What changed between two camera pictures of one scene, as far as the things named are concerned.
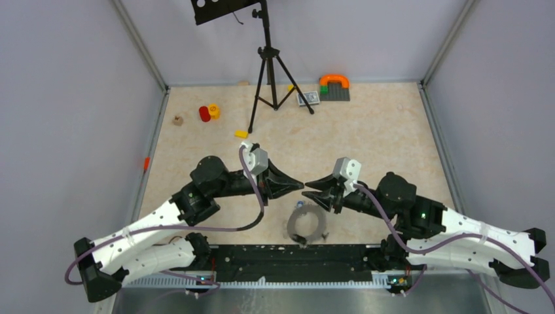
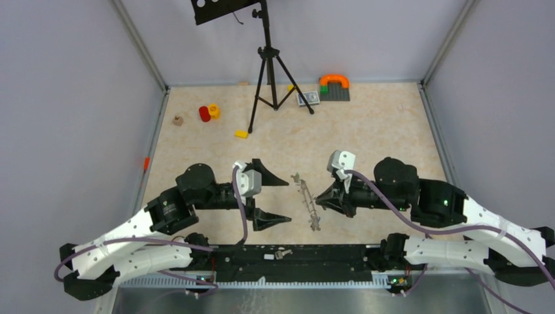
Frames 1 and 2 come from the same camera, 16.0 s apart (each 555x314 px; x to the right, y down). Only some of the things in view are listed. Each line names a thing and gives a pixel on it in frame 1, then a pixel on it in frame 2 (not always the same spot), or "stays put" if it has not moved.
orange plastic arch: [324, 80] stays put
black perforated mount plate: [212, 10] stays put
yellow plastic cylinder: [214, 110] stays put
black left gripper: [273, 183] -> [262, 219]
